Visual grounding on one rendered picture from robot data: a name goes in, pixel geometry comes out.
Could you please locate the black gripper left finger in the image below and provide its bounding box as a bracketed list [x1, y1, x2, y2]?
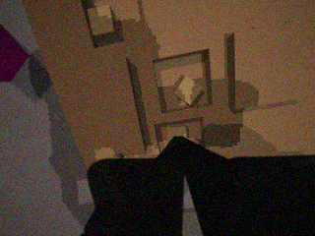
[87, 137, 185, 236]

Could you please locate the magenta block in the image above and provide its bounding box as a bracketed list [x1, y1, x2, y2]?
[0, 25, 29, 83]

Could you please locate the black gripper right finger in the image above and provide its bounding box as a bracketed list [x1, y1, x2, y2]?
[178, 136, 315, 236]

